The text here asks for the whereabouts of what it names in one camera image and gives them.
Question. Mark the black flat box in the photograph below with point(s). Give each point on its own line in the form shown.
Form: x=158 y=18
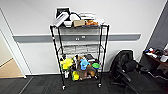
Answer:
x=89 y=56

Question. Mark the blue plush toy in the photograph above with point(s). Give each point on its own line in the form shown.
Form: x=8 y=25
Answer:
x=84 y=63

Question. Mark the green bowl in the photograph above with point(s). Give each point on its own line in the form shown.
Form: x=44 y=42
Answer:
x=95 y=65

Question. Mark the brown cardboard box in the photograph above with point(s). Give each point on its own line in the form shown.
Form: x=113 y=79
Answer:
x=79 y=23

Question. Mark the orange plush toy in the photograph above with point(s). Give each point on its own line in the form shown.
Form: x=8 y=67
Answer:
x=91 y=23

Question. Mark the orange brown toy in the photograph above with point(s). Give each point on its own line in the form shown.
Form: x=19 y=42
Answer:
x=91 y=72

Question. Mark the white bowl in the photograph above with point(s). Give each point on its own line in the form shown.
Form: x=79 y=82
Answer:
x=67 y=23

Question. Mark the white box with print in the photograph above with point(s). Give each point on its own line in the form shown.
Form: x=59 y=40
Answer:
x=100 y=21

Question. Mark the white bag with blue trim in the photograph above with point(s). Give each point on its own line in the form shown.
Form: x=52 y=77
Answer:
x=75 y=16

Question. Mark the white bottle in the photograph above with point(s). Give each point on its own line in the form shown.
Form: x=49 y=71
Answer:
x=66 y=74

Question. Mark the long white box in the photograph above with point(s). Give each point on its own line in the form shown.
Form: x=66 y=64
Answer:
x=60 y=20

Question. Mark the black framed picture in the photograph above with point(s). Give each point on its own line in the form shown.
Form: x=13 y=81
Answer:
x=63 y=10

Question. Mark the black office chair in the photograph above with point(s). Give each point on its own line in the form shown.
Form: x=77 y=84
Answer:
x=126 y=70

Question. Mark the dark wooden desk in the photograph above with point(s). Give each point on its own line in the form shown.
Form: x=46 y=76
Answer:
x=155 y=63

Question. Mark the white wall socket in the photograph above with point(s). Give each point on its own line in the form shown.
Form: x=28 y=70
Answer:
x=77 y=38
x=83 y=36

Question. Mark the long grey wall band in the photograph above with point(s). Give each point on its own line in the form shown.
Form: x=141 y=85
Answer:
x=36 y=37

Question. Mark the white door frame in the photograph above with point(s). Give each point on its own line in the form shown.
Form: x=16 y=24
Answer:
x=15 y=50

